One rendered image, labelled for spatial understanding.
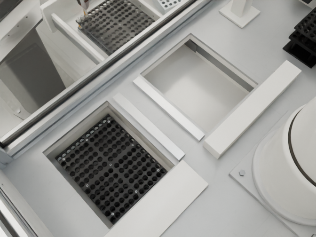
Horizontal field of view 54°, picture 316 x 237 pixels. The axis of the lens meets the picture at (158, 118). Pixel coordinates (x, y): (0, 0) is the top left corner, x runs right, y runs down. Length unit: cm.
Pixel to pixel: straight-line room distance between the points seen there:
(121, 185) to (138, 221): 12
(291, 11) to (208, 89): 34
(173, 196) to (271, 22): 58
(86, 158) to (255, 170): 40
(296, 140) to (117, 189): 42
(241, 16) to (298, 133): 50
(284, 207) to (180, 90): 45
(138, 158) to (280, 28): 55
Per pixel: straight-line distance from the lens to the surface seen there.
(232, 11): 98
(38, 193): 76
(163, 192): 70
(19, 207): 66
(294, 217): 72
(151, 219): 69
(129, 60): 81
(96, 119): 91
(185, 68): 99
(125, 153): 79
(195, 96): 94
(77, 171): 82
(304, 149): 55
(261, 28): 98
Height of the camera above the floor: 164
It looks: 64 degrees down
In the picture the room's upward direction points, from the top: straight up
